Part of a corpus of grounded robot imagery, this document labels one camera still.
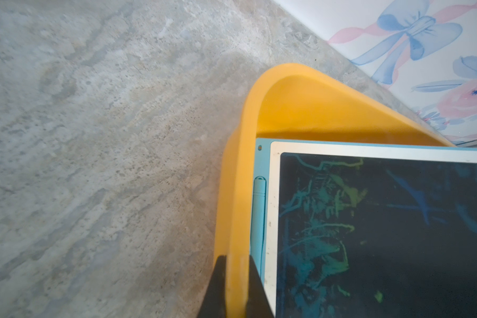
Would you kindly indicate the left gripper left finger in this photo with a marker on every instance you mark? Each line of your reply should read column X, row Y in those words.
column 213, row 304

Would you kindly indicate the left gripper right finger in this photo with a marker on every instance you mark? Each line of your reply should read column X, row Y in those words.
column 257, row 305

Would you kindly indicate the yellow plastic storage box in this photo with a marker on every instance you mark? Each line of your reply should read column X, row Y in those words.
column 292, row 101

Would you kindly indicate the blue stylus pen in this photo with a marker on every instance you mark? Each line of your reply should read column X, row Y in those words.
column 257, row 221

